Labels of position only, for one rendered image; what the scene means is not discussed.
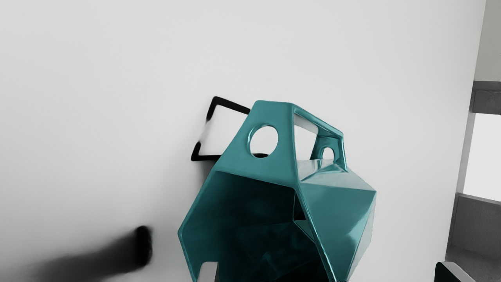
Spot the teal faceted mug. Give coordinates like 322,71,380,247
178,100,377,282

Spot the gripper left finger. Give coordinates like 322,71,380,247
199,261,219,282

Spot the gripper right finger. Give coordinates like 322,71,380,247
435,261,476,282

